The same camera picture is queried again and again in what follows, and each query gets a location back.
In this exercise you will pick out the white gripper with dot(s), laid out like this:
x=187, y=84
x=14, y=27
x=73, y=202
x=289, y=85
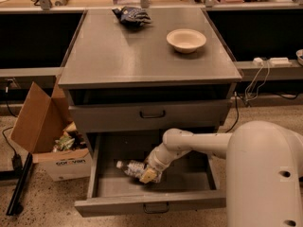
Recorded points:
x=155, y=164

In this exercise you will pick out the clear plastic water bottle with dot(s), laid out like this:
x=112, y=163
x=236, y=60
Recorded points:
x=132, y=168

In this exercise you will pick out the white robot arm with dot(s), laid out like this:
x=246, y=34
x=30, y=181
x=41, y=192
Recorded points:
x=263, y=165

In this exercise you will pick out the open grey middle drawer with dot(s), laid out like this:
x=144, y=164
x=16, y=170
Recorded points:
x=190, y=183

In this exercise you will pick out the closed grey top drawer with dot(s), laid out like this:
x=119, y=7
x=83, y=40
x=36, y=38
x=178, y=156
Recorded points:
x=150, y=116

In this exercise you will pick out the grey drawer cabinet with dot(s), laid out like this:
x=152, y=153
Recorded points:
x=112, y=64

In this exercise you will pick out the cardboard box with items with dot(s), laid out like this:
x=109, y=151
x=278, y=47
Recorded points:
x=45, y=129

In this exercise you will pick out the black left power adapter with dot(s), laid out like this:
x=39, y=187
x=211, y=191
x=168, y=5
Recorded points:
x=16, y=158

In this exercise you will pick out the black left stand leg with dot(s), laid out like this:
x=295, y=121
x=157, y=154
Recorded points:
x=15, y=207

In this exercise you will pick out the white ceramic bowl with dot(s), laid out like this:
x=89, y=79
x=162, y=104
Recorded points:
x=186, y=40

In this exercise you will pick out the blue chip bag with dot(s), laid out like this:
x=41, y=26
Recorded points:
x=132, y=16

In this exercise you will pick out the white power strip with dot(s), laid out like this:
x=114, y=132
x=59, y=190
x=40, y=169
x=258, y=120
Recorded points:
x=272, y=62

